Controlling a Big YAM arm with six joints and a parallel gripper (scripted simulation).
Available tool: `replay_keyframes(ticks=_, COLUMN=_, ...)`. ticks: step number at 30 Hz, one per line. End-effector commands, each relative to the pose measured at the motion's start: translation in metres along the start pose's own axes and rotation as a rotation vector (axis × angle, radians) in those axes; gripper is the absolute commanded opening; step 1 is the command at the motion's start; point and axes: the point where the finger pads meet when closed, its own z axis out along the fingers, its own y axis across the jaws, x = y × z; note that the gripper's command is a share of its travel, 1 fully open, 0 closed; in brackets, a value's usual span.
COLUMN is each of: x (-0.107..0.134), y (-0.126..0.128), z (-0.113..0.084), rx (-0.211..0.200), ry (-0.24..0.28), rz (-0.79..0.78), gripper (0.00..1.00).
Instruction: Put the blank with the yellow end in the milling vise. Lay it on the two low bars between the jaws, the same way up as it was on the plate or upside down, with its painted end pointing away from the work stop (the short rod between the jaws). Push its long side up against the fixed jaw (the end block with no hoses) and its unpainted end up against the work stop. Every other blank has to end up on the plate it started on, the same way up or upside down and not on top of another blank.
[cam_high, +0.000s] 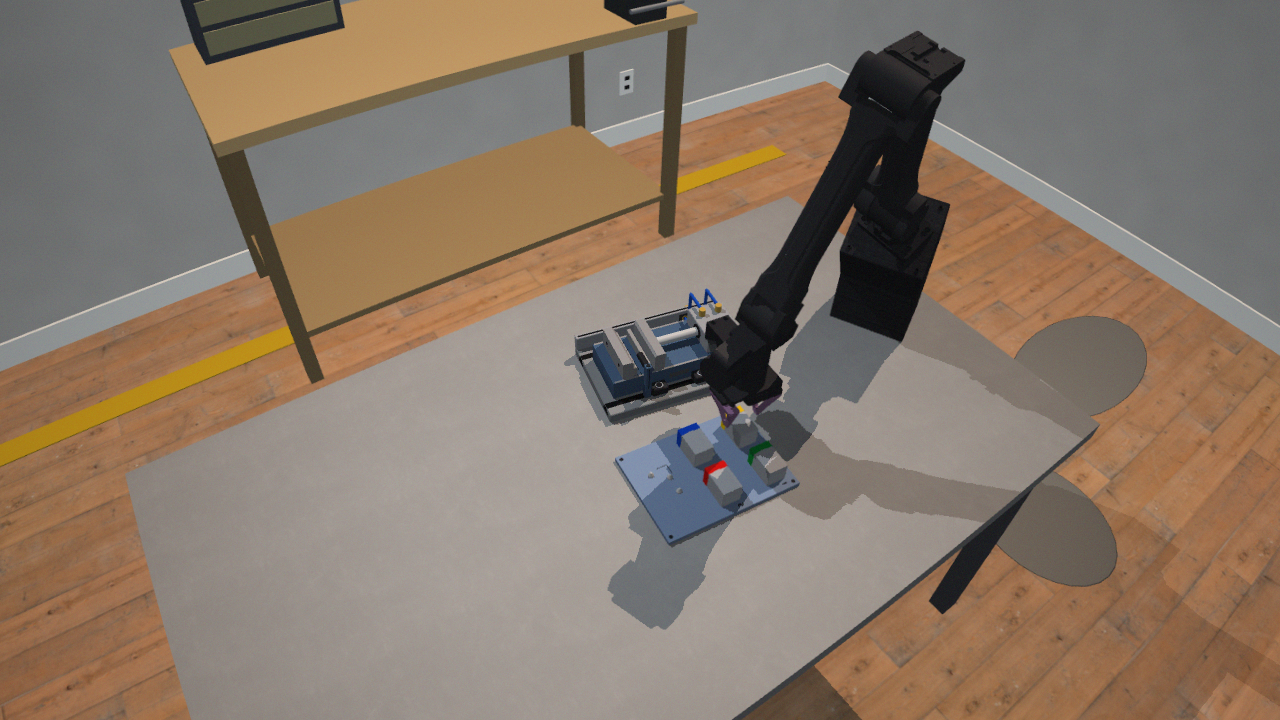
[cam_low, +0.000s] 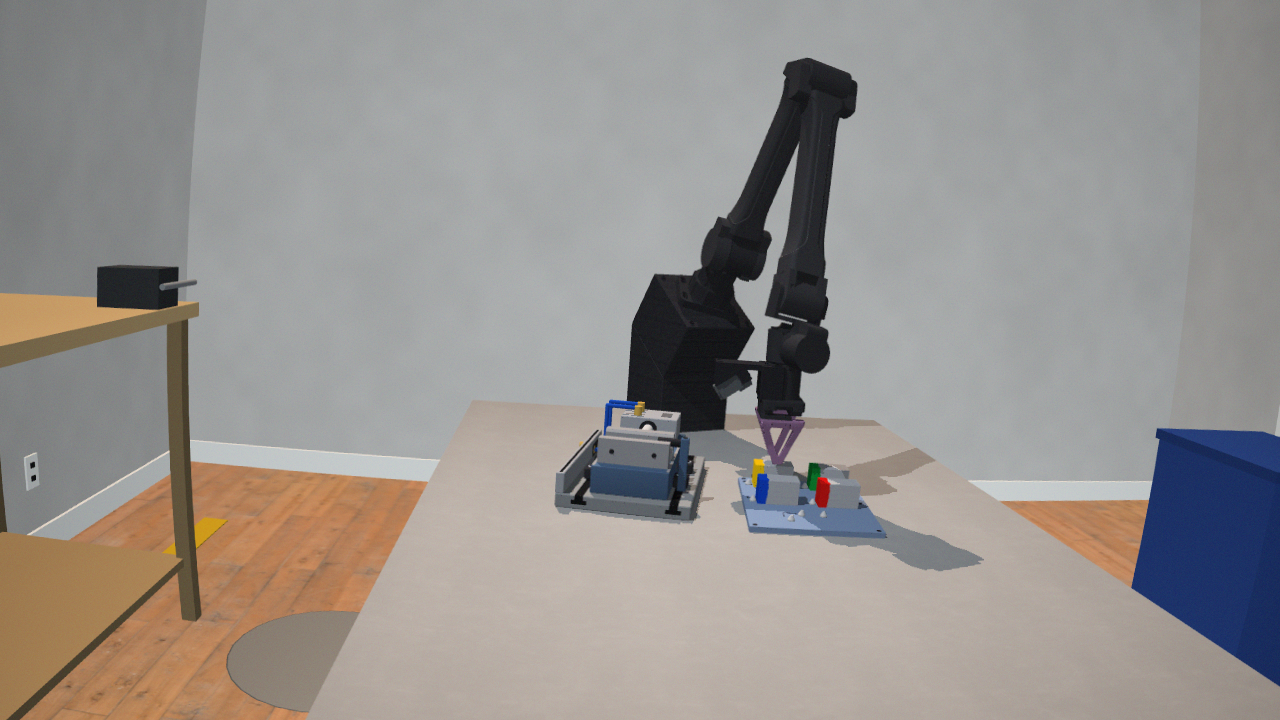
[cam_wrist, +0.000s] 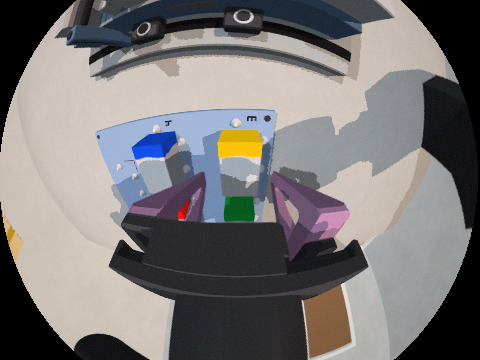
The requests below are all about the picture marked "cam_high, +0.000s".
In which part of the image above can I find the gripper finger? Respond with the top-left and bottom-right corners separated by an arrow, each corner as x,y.
709,389 -> 740,428
753,395 -> 781,415

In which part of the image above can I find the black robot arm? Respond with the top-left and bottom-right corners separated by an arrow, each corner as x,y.
700,31 -> 965,391

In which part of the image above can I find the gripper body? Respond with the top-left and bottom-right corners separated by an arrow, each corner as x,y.
709,363 -> 783,407

